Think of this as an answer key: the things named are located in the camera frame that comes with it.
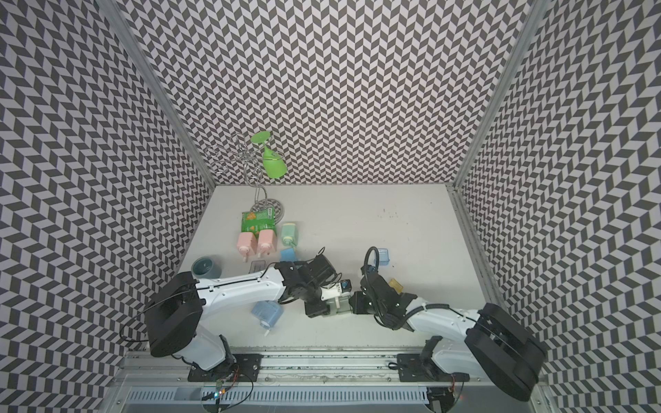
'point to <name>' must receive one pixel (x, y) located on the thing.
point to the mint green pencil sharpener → (289, 234)
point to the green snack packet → (253, 222)
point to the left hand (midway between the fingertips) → (323, 305)
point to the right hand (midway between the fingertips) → (350, 308)
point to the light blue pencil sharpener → (268, 312)
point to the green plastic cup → (274, 163)
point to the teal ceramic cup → (206, 267)
